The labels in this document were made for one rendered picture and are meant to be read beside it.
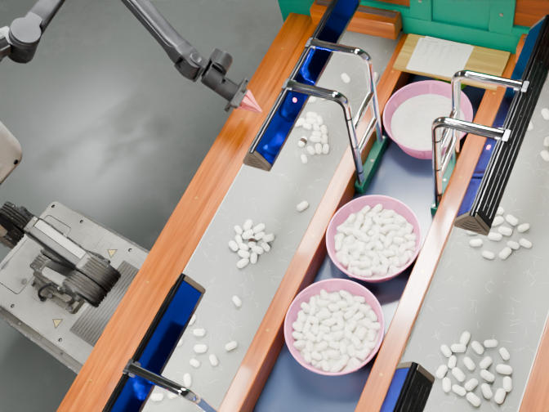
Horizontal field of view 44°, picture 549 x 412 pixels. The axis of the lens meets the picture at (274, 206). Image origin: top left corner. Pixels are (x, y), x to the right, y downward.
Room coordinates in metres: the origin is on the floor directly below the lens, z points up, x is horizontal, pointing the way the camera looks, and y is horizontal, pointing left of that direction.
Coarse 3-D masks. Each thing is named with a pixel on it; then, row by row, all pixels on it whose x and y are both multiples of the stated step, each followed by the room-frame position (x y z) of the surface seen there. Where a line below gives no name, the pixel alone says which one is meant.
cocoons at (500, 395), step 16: (544, 112) 1.04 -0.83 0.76; (528, 128) 1.01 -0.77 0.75; (544, 144) 0.95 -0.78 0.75; (496, 224) 0.78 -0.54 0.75; (512, 224) 0.76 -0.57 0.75; (528, 224) 0.74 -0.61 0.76; (480, 240) 0.75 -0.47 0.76; (464, 336) 0.53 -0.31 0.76; (448, 352) 0.50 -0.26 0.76; (480, 352) 0.47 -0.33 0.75; (496, 368) 0.43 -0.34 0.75; (448, 384) 0.43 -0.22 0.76; (496, 400) 0.36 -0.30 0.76
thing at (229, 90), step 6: (228, 78) 1.47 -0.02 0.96; (246, 78) 1.46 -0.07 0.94; (222, 84) 1.45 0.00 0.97; (228, 84) 1.44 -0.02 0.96; (234, 84) 1.45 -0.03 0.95; (240, 84) 1.45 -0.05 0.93; (216, 90) 1.44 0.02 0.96; (222, 90) 1.44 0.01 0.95; (228, 90) 1.43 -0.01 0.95; (234, 90) 1.43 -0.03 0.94; (240, 90) 1.43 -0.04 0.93; (222, 96) 1.44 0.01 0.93; (228, 96) 1.42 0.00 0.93; (234, 96) 1.41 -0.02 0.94; (228, 102) 1.43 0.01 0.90; (228, 108) 1.41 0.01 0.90
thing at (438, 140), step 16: (480, 80) 0.98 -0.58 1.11; (496, 80) 0.96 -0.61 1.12; (512, 80) 0.94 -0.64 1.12; (432, 128) 0.93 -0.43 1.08; (448, 128) 0.98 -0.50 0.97; (464, 128) 0.87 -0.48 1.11; (480, 128) 0.85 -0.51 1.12; (496, 128) 0.83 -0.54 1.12; (432, 144) 0.93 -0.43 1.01; (448, 144) 1.02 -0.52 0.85; (432, 160) 0.93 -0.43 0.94; (448, 160) 0.97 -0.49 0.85; (448, 176) 0.99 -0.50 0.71; (432, 208) 0.92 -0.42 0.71
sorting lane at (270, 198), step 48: (384, 48) 1.53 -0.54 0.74; (288, 144) 1.32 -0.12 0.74; (336, 144) 1.24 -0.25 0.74; (240, 192) 1.22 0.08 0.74; (288, 192) 1.15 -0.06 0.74; (288, 240) 0.99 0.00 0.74; (240, 288) 0.91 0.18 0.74; (192, 336) 0.83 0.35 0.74; (240, 336) 0.77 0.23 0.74; (192, 384) 0.70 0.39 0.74
